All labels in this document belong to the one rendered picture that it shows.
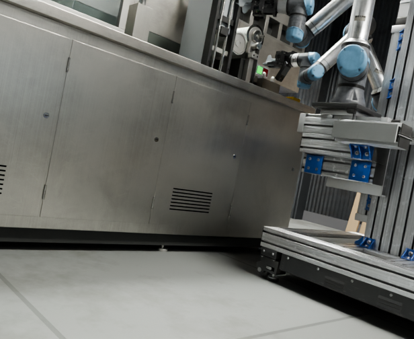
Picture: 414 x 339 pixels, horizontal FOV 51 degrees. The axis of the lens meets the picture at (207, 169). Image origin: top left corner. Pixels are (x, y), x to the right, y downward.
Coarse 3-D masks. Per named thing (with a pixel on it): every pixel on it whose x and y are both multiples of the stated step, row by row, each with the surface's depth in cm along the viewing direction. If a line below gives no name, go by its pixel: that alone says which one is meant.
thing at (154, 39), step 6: (150, 36) 250; (156, 36) 253; (150, 42) 250; (156, 42) 253; (162, 42) 256; (168, 42) 258; (174, 42) 261; (168, 48) 259; (174, 48) 262; (210, 60) 281
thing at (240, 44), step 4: (240, 32) 250; (236, 36) 249; (240, 36) 251; (244, 36) 252; (236, 40) 249; (240, 40) 251; (244, 40) 253; (236, 44) 249; (240, 44) 251; (244, 44) 254; (236, 48) 250; (240, 48) 252; (244, 48) 254; (236, 52) 250; (240, 52) 252
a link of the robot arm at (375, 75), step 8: (344, 32) 239; (368, 40) 233; (368, 56) 235; (376, 56) 236; (376, 64) 235; (368, 72) 237; (376, 72) 235; (368, 80) 241; (376, 80) 236; (376, 88) 238; (376, 96) 238; (376, 104) 241
